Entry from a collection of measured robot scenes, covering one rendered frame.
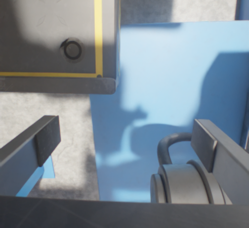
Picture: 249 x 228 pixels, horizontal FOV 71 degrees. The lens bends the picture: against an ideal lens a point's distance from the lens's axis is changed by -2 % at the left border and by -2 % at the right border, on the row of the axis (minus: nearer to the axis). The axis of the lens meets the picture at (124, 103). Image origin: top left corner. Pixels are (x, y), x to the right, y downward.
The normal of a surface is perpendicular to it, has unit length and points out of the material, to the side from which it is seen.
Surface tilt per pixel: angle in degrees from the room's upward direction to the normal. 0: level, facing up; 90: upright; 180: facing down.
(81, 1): 0
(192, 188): 64
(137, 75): 0
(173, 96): 0
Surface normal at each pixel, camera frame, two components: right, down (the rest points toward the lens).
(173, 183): -0.04, -0.82
